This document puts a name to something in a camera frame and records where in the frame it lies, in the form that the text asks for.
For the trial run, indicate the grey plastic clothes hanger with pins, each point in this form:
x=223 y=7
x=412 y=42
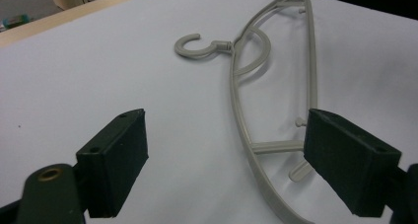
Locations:
x=239 y=118

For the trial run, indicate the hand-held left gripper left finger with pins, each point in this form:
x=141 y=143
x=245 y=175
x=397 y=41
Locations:
x=115 y=158

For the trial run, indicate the colourful toy blocks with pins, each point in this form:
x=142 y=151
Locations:
x=15 y=21

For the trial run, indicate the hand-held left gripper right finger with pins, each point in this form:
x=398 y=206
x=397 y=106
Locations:
x=348 y=161

